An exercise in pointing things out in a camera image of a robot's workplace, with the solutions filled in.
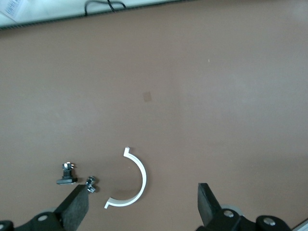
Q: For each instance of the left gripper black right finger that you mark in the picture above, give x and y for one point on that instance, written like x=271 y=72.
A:
x=209 y=207

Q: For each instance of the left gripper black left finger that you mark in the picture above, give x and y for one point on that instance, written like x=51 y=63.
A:
x=72 y=209

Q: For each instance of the small silver metal nut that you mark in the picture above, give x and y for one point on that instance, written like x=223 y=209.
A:
x=91 y=183

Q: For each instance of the clear tape patch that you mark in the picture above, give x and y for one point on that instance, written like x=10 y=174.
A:
x=147 y=96

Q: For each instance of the white paper label blue print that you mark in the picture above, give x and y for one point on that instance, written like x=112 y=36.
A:
x=12 y=7

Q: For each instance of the small black switch block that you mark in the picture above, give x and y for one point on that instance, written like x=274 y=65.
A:
x=66 y=180

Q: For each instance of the white semicircular plastic bracket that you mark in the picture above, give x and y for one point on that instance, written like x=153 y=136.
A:
x=143 y=175

